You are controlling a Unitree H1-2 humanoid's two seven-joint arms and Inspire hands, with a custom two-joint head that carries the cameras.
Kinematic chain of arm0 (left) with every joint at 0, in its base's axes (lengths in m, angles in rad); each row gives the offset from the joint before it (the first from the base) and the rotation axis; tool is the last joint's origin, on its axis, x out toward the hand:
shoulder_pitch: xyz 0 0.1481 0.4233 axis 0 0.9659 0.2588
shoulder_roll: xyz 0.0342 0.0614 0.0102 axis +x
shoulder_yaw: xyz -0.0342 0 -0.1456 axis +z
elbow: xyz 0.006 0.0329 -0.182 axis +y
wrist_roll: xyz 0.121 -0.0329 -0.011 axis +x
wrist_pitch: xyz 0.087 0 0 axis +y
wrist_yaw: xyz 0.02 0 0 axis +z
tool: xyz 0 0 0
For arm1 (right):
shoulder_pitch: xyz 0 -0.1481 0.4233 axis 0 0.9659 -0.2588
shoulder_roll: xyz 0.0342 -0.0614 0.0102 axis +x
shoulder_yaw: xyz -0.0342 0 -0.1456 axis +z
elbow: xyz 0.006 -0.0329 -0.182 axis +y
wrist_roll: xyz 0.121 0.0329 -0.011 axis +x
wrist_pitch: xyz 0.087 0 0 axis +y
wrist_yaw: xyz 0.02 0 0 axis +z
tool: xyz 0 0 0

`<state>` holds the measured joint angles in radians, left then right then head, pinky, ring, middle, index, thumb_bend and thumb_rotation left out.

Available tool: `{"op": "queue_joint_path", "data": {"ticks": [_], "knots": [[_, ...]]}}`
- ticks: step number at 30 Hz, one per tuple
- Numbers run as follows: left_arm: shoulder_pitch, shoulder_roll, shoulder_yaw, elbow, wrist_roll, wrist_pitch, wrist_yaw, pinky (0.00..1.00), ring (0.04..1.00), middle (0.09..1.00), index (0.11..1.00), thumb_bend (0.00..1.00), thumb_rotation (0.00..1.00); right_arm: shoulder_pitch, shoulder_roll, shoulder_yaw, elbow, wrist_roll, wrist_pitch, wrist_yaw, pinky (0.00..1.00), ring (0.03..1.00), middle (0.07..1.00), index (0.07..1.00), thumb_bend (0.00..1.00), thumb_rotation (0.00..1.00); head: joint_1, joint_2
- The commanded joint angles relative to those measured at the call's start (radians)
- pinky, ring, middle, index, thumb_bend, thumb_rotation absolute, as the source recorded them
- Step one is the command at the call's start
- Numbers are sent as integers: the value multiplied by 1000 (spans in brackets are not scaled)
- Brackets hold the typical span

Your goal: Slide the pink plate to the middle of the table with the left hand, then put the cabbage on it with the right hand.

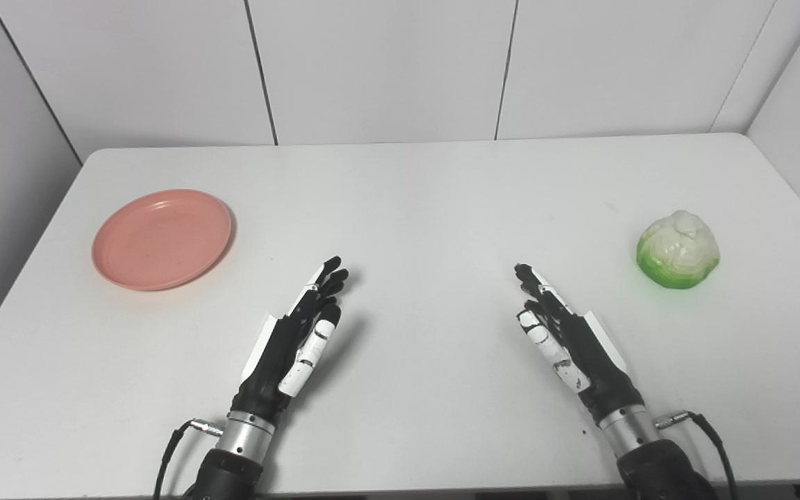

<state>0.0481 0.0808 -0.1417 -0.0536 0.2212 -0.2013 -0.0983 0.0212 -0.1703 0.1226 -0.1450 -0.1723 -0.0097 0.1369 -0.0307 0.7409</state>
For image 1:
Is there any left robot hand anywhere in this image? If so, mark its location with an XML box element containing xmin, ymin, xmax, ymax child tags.
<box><xmin>231</xmin><ymin>256</ymin><xmax>349</xmax><ymax>425</ymax></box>

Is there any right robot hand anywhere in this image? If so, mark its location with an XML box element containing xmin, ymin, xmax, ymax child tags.
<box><xmin>514</xmin><ymin>263</ymin><xmax>645</xmax><ymax>424</ymax></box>

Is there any green white cabbage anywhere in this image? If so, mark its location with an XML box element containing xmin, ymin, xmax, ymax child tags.
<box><xmin>636</xmin><ymin>210</ymin><xmax>721</xmax><ymax>290</ymax></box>

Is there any pink round plate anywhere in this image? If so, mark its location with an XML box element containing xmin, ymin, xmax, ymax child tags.
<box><xmin>92</xmin><ymin>189</ymin><xmax>233</xmax><ymax>292</ymax></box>

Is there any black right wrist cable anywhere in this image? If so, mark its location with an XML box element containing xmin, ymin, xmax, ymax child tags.
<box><xmin>654</xmin><ymin>411</ymin><xmax>740</xmax><ymax>500</ymax></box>

